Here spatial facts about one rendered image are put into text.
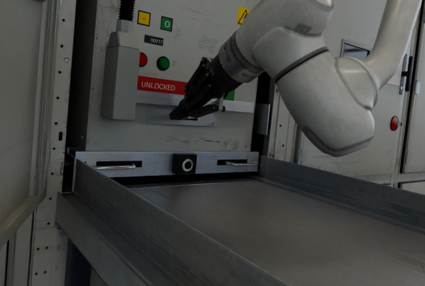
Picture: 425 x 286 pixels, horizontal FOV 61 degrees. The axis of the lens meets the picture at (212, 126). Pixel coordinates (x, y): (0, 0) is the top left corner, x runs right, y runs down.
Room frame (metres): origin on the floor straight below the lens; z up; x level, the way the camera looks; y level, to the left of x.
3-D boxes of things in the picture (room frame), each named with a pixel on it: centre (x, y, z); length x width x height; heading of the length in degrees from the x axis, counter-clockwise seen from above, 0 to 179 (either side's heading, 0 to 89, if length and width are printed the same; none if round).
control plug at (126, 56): (0.75, 0.20, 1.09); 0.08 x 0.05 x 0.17; 37
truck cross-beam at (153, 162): (0.94, 0.08, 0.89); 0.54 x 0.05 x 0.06; 127
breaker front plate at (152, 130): (0.93, 0.07, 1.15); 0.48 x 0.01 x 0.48; 127
